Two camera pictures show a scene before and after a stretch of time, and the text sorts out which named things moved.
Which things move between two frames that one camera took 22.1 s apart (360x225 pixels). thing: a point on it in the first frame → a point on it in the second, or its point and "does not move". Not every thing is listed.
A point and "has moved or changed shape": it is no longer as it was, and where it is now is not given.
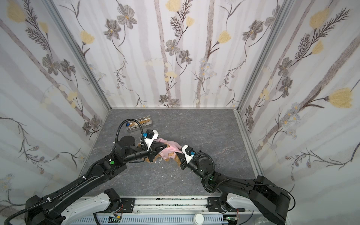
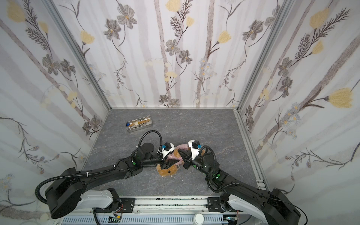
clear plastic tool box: [144, 122] does not move
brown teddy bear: [157, 158] has moved or changed shape
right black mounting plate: [213, 205] does not move
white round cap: [198, 218] does not move
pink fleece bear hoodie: [169, 151] has moved or changed shape
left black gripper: [152, 153] → [162, 161]
